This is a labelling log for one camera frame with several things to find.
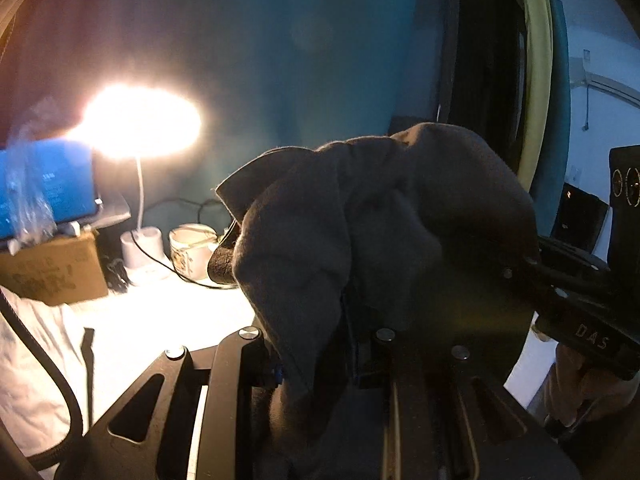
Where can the white garment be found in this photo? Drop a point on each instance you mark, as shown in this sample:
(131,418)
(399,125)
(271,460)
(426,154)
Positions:
(30,370)

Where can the white desk lamp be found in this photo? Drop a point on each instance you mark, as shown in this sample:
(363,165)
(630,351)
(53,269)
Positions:
(142,255)

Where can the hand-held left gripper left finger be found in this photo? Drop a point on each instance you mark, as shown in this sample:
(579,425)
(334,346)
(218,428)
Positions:
(260,360)

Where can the dark grey t-shirt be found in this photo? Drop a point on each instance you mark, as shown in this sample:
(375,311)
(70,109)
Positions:
(375,240)

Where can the computer screen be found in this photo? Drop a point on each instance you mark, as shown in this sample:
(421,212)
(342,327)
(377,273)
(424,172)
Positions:
(65,185)

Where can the black device with lights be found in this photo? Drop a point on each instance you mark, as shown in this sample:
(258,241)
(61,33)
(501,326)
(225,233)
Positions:
(580,215)

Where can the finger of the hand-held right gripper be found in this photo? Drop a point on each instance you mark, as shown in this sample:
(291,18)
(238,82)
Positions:
(570,265)

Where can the white quilted mat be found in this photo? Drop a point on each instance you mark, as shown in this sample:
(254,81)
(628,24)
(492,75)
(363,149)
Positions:
(150,310)

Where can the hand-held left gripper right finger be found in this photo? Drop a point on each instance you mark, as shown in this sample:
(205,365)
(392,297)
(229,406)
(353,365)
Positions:
(375,360)

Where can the clear plastic bag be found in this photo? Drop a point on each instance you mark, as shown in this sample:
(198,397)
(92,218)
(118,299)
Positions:
(27,185)

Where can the yellow-green door frame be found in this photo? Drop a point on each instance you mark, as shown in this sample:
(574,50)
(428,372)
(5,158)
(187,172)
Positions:
(537,60)

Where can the white printed mug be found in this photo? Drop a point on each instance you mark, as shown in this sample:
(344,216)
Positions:
(190,255)

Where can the cardboard box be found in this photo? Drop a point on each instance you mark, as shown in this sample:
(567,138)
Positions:
(55,275)

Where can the person's right hand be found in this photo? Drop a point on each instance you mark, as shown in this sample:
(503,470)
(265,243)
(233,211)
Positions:
(575,395)

